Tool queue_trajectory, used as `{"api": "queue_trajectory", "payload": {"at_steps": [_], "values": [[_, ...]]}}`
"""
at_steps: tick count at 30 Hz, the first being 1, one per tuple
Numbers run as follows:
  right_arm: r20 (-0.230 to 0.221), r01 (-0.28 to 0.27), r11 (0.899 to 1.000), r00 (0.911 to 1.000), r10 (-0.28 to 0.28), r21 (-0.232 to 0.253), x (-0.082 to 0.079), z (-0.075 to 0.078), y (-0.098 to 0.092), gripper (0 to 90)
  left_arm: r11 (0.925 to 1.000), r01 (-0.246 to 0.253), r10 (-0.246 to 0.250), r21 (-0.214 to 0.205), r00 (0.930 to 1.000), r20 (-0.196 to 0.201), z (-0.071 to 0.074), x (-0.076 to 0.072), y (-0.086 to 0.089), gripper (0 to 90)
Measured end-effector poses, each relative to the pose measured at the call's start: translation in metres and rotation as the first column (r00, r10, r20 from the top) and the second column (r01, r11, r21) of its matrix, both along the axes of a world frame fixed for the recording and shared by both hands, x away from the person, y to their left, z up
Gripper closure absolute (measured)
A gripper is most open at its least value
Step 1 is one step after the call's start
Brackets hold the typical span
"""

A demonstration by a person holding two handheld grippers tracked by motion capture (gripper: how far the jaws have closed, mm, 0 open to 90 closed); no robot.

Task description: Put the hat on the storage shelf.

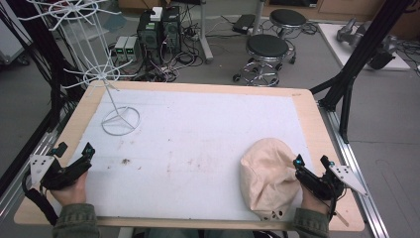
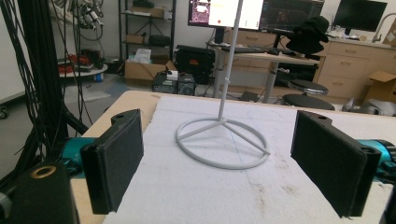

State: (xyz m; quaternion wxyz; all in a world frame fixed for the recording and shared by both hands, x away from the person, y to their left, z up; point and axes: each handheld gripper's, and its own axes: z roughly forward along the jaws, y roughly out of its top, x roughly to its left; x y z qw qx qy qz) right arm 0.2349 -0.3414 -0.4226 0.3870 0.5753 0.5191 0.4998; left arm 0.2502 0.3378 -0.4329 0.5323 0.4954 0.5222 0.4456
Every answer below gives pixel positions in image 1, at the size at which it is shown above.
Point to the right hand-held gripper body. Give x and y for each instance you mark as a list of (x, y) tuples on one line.
[(318, 188)]

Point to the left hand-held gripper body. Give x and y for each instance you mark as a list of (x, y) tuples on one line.
[(66, 175)]

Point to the beige cloth hat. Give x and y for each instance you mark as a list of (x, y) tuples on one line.
[(267, 175)]

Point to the person's right hand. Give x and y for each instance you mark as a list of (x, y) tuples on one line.
[(313, 203)]

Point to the person's left hand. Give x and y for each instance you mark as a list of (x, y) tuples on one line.
[(72, 193)]

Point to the white foam mat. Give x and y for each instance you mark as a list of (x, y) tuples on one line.
[(198, 148)]

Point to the white power supply box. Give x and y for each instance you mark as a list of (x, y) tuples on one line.
[(132, 48), (120, 48)]

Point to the white floor board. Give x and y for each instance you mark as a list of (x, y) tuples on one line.
[(333, 43)]

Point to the large black round stool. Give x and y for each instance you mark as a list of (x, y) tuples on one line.
[(267, 46)]

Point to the black computer tower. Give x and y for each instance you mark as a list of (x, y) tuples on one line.
[(149, 39), (171, 31)]

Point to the small black round stool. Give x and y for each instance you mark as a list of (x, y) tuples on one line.
[(288, 17)]

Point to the black flat box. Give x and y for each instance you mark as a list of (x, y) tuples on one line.
[(244, 23)]

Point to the small white device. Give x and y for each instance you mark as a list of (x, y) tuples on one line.
[(156, 14)]

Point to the grey table leg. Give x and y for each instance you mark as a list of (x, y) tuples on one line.
[(205, 36)]

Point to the aluminium rail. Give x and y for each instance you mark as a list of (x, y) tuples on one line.
[(360, 185), (29, 165)]

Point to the black metal frame stand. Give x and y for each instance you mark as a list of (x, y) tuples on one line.
[(49, 59), (360, 49)]

